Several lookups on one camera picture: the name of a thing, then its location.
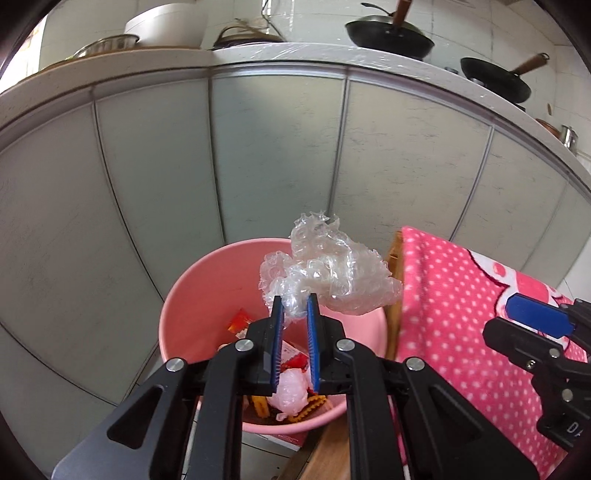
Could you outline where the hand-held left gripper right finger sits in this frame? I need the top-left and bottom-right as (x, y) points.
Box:
(306, 293), (539, 480)

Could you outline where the yellow foam net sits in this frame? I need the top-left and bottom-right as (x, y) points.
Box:
(249, 392), (328, 423)

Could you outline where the white crumpled plastic bag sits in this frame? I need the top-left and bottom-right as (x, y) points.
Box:
(270, 369), (312, 416)

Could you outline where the steel kettle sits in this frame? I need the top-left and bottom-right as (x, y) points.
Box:
(558, 124), (580, 151)

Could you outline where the white kitchen counter cabinet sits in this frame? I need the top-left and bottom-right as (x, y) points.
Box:
(0, 41), (591, 462)

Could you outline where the black wok wooden handle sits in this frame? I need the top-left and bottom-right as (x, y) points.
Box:
(460, 52), (550, 104)

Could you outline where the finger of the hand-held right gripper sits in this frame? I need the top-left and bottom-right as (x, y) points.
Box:
(483, 318), (591, 384)
(505, 293), (591, 340)

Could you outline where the brown bowl with spoon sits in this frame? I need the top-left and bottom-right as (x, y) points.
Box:
(536, 104), (561, 137)

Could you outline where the white rice cooker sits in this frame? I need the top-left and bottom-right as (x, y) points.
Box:
(124, 4), (209, 49)

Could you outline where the black wok with lid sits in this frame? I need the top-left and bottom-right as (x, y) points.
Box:
(345, 0), (435, 58)

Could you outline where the steel bowl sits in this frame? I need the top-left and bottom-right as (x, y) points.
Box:
(73, 33), (140, 60)

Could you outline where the wooden table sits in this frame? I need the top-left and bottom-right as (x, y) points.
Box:
(277, 231), (407, 480)

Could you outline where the pink polka dot blanket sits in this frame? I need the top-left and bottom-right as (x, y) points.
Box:
(390, 226), (589, 480)

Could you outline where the red snack packet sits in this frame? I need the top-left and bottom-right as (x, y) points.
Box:
(226, 310), (252, 334)

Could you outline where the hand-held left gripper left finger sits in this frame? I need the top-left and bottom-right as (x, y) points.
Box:
(51, 295), (286, 480)

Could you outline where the clear bubble wrap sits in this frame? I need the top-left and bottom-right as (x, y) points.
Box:
(259, 210), (403, 329)

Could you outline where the pink plastic bucket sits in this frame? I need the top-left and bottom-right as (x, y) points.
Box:
(158, 237), (389, 435)

